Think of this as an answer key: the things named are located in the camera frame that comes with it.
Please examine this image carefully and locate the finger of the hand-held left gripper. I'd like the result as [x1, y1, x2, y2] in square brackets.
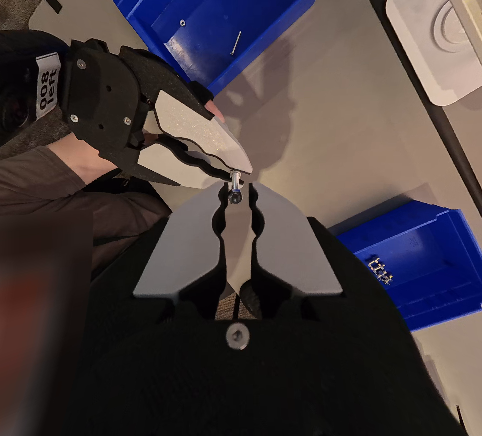
[137, 135, 245, 190]
[154, 89, 254, 176]

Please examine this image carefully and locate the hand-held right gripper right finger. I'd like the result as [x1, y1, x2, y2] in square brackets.
[249, 181, 344, 299]

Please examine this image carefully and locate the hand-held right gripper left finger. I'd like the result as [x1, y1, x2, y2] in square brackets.
[133, 181, 229, 300]

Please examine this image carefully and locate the blue plastic bin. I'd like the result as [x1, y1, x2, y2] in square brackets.
[106, 0, 341, 95]
[328, 199, 482, 332]

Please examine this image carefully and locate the person's left hand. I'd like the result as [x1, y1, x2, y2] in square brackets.
[205, 100, 226, 124]

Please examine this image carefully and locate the cluster of assembled bolts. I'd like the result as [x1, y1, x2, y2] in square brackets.
[366, 252, 395, 286]

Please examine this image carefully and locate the white tablet stand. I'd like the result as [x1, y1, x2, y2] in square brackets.
[386, 0, 482, 107]

